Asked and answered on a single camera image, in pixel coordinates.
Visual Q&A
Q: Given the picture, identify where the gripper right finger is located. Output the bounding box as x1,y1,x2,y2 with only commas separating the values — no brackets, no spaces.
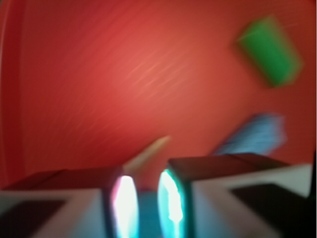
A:
158,153,313,238

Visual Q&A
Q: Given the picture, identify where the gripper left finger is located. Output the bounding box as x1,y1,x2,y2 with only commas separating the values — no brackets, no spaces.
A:
0,167,139,238

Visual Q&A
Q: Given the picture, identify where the brown spiral seashell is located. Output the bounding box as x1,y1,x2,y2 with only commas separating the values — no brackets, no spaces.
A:
123,135,172,191

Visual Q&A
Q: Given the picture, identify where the blue sponge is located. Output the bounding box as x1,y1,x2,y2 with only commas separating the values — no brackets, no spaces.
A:
211,114,287,155

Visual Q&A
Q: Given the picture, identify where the blue dimpled ball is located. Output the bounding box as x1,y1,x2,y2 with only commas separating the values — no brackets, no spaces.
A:
138,191,161,238

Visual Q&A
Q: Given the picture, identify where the red plastic tray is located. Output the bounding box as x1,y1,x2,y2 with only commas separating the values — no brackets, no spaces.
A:
0,0,317,189

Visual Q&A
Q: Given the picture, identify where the green rectangular block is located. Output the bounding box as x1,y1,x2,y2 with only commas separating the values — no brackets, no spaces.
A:
235,15,304,87

